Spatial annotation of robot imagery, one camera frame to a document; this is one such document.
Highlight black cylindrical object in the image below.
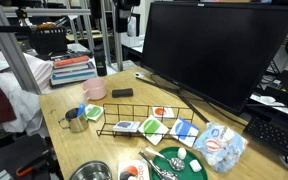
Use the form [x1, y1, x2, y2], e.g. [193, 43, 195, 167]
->
[112, 88, 133, 98]

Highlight blue and white small card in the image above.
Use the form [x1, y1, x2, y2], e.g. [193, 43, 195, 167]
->
[113, 121, 140, 132]

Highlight stack of books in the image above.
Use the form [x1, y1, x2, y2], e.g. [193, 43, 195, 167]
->
[50, 56, 96, 86]

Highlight blue-handled spoon in mug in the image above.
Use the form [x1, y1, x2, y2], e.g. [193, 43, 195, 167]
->
[77, 103, 85, 117]

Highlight green round plate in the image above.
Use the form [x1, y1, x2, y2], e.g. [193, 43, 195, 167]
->
[150, 146, 209, 180]

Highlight black wire rack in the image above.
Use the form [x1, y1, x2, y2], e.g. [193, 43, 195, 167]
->
[96, 103, 195, 137]

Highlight silver metal bowl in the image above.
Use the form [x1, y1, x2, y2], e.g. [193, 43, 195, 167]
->
[69, 160, 112, 180]

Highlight aluminium frame post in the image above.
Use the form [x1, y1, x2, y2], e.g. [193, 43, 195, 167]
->
[0, 5, 41, 94]

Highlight black monitor cable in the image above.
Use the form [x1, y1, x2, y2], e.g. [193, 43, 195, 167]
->
[134, 71, 248, 128]

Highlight white cloth pile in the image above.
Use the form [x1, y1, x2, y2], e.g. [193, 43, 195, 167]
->
[0, 54, 52, 135]

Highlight red abc card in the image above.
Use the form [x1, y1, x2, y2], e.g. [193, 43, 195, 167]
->
[118, 160, 150, 180]

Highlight blue and white large card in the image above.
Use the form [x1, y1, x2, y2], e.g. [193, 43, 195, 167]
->
[170, 117, 200, 147]

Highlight red and white card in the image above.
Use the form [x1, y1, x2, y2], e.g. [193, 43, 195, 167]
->
[152, 106, 175, 119]

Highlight white marshmallow cube lower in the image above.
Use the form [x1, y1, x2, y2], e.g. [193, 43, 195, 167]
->
[190, 160, 202, 172]

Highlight white marshmallow cube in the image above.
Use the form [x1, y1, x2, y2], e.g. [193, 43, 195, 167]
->
[190, 160, 202, 172]
[177, 148, 187, 159]

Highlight black bottle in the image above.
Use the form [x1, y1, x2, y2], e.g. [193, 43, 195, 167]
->
[94, 47, 107, 76]

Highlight white marshmallow cube upper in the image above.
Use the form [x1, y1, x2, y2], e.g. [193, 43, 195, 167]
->
[177, 148, 187, 159]

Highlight green and white card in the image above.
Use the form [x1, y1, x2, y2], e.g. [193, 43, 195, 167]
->
[138, 115, 169, 145]

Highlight silver metal spoon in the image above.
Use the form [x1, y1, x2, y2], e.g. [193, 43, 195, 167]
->
[145, 146, 185, 172]

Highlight black keyboard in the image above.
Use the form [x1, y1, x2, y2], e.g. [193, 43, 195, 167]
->
[243, 117, 288, 156]

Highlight small steel mug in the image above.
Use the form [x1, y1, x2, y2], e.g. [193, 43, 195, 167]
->
[58, 108, 89, 133]

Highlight black wire basket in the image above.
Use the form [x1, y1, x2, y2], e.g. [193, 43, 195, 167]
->
[30, 27, 67, 55]

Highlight plastic bag of items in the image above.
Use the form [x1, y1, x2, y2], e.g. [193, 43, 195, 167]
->
[193, 122, 248, 173]

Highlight silver metal tongs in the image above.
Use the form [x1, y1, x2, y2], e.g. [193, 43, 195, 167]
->
[139, 151, 179, 180]

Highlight pink plastic cup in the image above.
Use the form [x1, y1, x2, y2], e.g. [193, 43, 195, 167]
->
[82, 78, 106, 100]

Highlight orange black clamp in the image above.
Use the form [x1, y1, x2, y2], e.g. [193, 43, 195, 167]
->
[15, 155, 47, 177]

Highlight large black computer monitor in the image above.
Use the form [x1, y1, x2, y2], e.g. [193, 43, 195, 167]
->
[141, 1, 288, 114]

